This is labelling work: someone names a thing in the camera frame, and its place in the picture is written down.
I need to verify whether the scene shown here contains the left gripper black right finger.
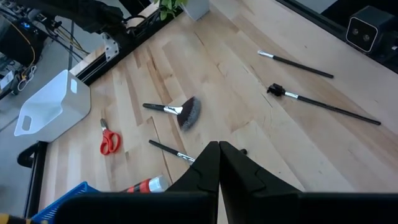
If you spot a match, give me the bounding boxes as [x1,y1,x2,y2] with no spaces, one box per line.
[219,141,304,224]

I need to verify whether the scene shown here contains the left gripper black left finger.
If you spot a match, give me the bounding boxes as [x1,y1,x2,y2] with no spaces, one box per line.
[165,141,221,193]

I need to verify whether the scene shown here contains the red paint bottle white cap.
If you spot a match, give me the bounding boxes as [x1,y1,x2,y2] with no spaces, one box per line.
[120,175,170,194]

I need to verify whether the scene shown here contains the black fan brush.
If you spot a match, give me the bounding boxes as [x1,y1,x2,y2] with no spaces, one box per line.
[142,96,202,132]

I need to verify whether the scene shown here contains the long black comb brush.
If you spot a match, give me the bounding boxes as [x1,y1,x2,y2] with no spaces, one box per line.
[266,83,382,126]

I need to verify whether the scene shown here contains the red scissors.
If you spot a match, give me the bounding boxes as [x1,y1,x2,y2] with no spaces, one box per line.
[99,118,121,156]

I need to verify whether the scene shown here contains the blue plastic basket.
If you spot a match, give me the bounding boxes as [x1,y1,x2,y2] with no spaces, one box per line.
[30,181,100,224]

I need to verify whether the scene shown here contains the white plastic bin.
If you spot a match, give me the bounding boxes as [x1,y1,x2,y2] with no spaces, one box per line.
[14,69,91,143]

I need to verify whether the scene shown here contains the green plant in white pot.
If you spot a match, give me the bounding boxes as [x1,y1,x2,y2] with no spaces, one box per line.
[154,0,211,22]

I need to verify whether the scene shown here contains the black control box blue light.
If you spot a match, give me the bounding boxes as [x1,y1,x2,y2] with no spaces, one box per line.
[0,18,37,66]

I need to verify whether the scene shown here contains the silver frame bracket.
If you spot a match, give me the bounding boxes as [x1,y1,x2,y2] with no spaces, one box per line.
[101,32,121,62]

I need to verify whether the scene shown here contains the black table-level camera box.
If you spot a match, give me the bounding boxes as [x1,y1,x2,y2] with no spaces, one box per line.
[345,5,396,54]

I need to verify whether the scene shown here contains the white coiled cable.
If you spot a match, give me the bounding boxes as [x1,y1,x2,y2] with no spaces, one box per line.
[17,65,38,93]

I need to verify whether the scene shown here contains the yellow cable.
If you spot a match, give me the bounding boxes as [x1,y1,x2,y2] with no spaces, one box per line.
[12,21,37,72]

